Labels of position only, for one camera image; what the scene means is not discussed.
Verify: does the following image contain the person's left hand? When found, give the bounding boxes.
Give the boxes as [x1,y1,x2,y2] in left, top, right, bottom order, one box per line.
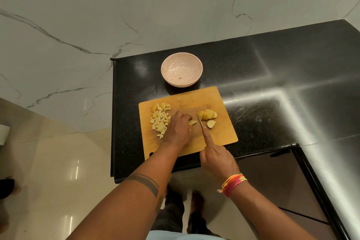
[162,110,194,152]

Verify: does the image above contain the wooden cutting board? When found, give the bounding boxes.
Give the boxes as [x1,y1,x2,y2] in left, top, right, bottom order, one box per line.
[138,86,239,161]

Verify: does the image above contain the red orange thread bracelet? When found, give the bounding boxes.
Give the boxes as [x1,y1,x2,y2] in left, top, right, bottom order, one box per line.
[217,174,248,199]

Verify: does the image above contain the pile of diced potato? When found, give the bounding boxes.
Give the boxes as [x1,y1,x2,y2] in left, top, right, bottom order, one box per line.
[149,103,172,140]

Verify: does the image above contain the person's right hand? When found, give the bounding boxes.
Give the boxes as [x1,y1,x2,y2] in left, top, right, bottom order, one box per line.
[199,127,241,188]

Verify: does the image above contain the person's left forearm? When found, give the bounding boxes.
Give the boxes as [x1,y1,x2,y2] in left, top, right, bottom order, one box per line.
[66,145,186,240]

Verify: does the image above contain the pink speckled bowl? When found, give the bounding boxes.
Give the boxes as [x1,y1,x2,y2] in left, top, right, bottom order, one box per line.
[160,52,203,88]

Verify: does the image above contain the yellow potato half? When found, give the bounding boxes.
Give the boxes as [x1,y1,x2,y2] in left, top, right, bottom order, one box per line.
[196,109,215,121]

